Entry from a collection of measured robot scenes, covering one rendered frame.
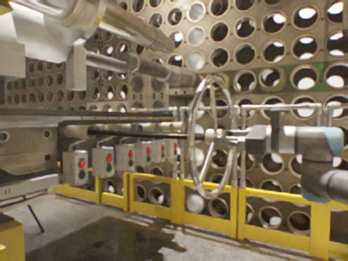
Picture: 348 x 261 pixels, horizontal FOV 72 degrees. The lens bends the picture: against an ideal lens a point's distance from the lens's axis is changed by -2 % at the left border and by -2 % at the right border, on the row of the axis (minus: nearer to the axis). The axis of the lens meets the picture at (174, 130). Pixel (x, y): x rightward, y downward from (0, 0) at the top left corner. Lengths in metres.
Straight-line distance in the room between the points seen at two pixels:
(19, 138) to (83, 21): 0.54
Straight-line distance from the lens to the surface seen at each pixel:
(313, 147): 0.71
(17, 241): 0.97
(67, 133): 1.21
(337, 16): 3.43
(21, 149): 1.18
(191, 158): 0.62
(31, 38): 1.35
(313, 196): 0.73
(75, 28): 1.15
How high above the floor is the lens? 0.92
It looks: 3 degrees down
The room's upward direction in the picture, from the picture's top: straight up
